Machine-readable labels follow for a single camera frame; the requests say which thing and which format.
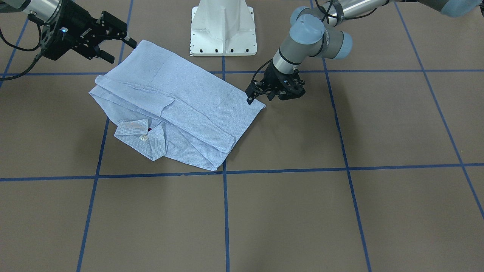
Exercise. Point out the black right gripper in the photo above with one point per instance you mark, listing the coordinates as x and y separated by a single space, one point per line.
80 31

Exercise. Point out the light blue striped shirt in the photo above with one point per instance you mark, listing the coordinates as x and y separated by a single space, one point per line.
165 106

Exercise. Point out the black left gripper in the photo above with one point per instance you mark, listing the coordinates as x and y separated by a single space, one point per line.
273 76

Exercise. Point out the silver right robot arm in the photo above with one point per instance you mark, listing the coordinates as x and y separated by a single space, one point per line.
40 12

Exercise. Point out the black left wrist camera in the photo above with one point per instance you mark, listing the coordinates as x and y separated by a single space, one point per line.
292 86

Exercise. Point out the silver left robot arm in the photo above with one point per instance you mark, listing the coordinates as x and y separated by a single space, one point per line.
313 33

